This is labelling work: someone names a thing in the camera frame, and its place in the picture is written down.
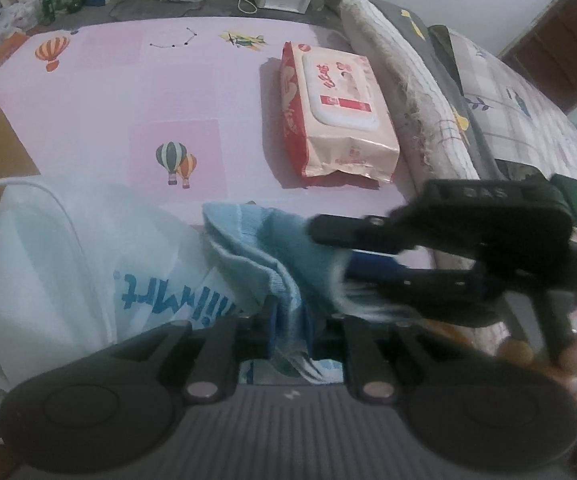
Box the light blue towel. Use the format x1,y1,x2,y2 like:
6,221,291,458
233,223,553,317
202,200,420,384

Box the dark grey patterned blanket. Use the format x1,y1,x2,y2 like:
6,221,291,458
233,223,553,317
362,0,535,183

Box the white fringed mattress pad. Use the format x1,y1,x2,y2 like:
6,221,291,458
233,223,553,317
338,0,485,188

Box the checkered grey quilt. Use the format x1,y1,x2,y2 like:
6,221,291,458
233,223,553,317
429,25,577,181

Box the red beige wet wipes pack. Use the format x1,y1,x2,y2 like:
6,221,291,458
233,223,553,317
280,42,400,183

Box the white plastic shopping bag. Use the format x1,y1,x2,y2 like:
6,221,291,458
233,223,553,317
0,177,259,405

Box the brown wooden door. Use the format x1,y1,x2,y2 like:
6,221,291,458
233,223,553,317
501,0,577,112

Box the white cable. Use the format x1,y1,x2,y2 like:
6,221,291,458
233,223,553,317
0,179,119,449

